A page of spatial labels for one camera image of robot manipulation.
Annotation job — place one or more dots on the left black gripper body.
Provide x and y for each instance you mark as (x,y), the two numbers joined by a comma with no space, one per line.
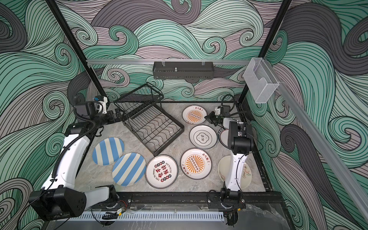
(110,118)

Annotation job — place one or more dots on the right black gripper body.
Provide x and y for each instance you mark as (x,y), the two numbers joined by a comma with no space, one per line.
(214,119)

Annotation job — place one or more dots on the white plate black motif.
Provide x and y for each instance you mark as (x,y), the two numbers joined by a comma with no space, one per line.
(203,137)

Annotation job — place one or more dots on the orange sunburst plate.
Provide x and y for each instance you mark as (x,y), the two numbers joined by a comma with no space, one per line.
(194,114)
(196,164)

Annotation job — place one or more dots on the black wire dish rack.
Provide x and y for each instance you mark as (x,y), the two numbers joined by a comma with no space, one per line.
(142,113)

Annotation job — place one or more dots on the green red rimmed plate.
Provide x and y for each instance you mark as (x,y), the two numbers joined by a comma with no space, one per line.
(223,137)

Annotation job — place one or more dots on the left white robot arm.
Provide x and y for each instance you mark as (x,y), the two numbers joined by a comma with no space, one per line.
(77,141)

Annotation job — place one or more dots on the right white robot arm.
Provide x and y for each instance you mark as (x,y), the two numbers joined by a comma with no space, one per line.
(241,142)

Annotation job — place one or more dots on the blue striped plate far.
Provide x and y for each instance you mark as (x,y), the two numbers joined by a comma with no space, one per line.
(108,151)

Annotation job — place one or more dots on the blue striped plate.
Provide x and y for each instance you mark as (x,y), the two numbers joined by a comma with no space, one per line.
(129,169)
(108,151)

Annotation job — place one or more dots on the cream plate with drawing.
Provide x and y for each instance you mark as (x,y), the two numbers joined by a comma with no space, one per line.
(223,169)

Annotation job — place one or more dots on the blue striped plate near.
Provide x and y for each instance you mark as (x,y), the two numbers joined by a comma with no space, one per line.
(129,169)

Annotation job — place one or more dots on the clear plastic holder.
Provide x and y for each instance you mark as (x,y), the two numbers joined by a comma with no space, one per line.
(260,78)

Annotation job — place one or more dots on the black perforated metal tray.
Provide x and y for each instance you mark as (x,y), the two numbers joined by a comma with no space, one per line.
(183,70)

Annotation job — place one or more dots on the white plate red characters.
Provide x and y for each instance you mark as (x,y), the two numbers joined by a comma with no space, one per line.
(161,171)

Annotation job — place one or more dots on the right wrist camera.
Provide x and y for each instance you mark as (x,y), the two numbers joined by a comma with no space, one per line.
(223,110)

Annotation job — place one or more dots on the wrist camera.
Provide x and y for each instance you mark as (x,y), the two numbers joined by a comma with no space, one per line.
(223,110)
(100,104)

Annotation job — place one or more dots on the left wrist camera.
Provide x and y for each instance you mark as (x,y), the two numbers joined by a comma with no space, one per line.
(100,104)

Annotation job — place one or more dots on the aluminium rail back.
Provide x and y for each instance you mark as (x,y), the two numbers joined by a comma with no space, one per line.
(130,61)

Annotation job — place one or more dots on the aluminium rail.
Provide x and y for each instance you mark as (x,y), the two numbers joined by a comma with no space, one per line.
(130,61)
(295,100)

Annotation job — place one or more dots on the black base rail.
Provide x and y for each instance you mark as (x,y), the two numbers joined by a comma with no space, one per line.
(172,198)

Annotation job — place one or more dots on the white slotted cable duct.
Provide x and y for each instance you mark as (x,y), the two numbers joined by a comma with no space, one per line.
(155,216)

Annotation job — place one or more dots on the aluminium rail right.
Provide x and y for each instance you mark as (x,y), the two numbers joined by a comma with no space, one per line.
(295,100)

